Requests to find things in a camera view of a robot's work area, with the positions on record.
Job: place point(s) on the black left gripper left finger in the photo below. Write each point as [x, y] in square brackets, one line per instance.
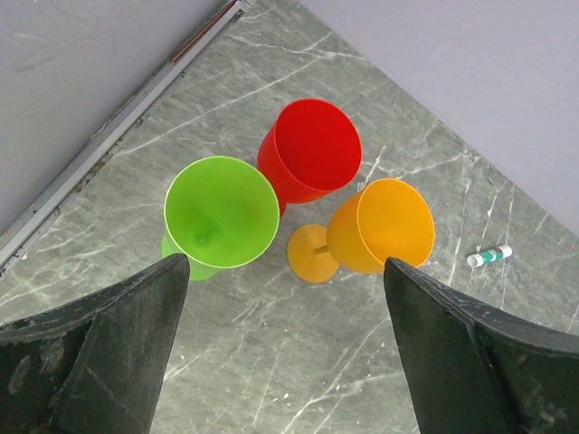
[96, 364]

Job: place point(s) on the orange wine glass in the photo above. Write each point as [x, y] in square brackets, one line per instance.
[386, 219]

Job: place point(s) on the green plastic wine glass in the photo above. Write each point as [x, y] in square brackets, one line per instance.
[222, 213]

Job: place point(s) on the green white marker pen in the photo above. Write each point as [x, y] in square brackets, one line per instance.
[487, 256]

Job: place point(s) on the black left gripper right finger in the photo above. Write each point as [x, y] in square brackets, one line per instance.
[474, 368]

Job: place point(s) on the red plastic wine glass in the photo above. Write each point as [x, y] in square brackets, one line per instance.
[312, 149]

